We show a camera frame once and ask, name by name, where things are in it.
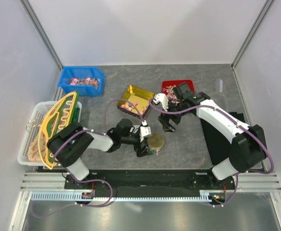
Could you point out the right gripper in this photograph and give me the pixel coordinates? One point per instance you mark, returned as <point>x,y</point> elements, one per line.
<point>164,119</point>

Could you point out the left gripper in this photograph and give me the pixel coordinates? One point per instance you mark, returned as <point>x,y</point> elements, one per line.
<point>144,151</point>

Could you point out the clear glass jar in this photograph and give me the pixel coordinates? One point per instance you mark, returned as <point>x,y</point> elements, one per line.
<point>155,150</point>

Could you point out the round wooden jar lid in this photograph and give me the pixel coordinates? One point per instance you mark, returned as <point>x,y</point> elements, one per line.
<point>156,141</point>

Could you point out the gold tin of star candies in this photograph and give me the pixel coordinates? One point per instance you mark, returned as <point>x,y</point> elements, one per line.
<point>135,101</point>

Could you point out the blue plastic bin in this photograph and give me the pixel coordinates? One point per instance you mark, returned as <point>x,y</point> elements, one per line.
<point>86,80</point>

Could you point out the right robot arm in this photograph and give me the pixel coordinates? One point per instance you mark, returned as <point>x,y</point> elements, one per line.
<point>202,106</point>

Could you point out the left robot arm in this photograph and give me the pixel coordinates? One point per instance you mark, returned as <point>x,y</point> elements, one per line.
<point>69,144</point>

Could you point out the red tray of lollipops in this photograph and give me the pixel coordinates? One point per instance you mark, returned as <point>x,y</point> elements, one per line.
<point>168,85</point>

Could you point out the black cloth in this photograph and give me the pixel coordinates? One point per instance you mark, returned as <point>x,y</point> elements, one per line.
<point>215,144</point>

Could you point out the white plastic basket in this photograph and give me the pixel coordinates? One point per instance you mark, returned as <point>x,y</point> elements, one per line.
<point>24,156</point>

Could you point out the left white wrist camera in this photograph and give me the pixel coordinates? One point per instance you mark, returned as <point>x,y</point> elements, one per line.
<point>145,131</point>

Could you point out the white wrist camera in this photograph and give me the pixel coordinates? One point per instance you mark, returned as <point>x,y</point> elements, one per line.
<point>145,131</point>
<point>162,99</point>

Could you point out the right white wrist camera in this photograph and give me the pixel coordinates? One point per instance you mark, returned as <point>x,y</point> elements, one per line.
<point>162,99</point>

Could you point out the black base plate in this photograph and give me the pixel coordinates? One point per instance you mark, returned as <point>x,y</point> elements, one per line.
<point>184,182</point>

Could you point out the slotted cable duct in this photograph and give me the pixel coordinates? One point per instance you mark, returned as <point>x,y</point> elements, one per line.
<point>81,197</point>

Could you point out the yellow green wire hanger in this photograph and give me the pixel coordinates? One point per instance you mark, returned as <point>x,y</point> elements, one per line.
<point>56,119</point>

